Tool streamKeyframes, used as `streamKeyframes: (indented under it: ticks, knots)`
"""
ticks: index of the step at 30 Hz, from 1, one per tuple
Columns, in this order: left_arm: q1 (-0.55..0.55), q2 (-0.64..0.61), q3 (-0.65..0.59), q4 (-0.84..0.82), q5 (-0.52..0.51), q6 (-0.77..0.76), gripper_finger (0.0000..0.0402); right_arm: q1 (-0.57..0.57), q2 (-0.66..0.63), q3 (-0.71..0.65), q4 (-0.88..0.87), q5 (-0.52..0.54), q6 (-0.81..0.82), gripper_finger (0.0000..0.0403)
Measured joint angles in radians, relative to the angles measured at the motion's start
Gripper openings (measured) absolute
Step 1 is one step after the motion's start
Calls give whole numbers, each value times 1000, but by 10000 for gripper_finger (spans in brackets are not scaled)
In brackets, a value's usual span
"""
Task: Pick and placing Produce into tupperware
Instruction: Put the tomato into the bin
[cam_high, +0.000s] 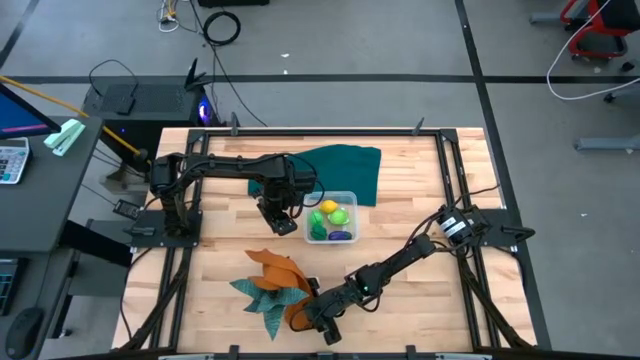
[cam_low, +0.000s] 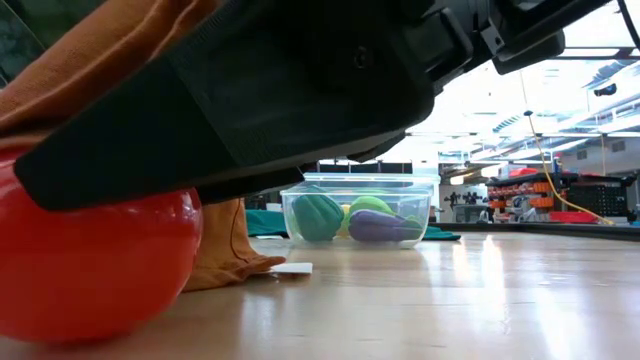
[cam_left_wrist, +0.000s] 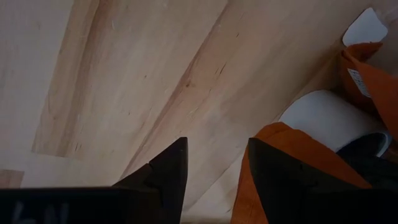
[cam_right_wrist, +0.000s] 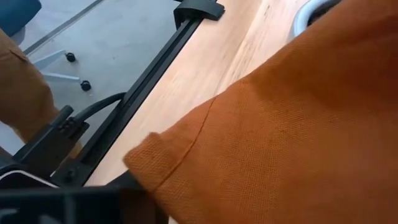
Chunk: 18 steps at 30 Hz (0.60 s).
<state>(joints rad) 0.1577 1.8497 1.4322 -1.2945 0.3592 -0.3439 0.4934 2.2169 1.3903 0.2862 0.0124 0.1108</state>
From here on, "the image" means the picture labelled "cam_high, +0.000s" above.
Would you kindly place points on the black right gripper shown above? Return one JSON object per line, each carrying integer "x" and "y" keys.
{"x": 332, "y": 305}

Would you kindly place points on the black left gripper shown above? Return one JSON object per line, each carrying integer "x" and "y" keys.
{"x": 280, "y": 197}

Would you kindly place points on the bright green toy vegetable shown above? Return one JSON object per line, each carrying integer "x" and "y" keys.
{"x": 316, "y": 218}

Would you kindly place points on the dark green toy vegetable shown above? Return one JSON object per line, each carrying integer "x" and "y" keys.
{"x": 318, "y": 232}

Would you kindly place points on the yellow toy lemon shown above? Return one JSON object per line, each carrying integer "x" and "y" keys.
{"x": 328, "y": 206}

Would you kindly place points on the orange cloth napkin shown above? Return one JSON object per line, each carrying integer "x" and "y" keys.
{"x": 280, "y": 275}

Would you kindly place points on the light green toy lime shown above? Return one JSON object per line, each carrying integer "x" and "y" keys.
{"x": 338, "y": 216}

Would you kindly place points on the purple toy eggplant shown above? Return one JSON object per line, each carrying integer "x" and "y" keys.
{"x": 340, "y": 235}

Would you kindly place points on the clear plastic tupperware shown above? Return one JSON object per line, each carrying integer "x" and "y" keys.
{"x": 350, "y": 200}

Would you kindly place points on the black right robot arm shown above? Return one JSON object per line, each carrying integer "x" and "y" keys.
{"x": 400, "y": 260}

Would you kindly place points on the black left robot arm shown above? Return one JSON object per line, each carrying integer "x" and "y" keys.
{"x": 225, "y": 170}

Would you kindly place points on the teal patterned cloth napkin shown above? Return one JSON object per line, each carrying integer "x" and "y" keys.
{"x": 270, "y": 302}

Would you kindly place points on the dark green cloth mat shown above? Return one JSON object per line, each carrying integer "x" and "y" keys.
{"x": 345, "y": 165}

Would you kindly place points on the small black power box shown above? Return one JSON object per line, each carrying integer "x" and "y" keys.
{"x": 126, "y": 209}

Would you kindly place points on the black computer tower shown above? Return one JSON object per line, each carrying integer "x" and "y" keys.
{"x": 150, "y": 107}

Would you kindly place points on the mint green stapler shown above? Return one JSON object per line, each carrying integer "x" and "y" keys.
{"x": 64, "y": 137}

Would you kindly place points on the black desk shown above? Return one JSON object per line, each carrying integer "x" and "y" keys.
{"x": 45, "y": 200}

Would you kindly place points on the grey calculator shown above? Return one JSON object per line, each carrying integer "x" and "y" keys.
{"x": 12, "y": 160}

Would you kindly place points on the computer monitor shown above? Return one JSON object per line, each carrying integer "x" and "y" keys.
{"x": 20, "y": 117}

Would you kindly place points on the black computer mouse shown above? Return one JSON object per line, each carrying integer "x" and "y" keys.
{"x": 22, "y": 332}

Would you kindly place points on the black keyboard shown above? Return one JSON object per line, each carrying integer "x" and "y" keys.
{"x": 7, "y": 287}

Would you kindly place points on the grey metal floor bar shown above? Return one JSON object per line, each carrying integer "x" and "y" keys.
{"x": 607, "y": 143}

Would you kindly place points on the red and black chair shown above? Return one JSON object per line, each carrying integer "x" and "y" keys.
{"x": 602, "y": 27}

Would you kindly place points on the black aluminium table frame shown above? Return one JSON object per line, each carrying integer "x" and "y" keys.
{"x": 450, "y": 165}

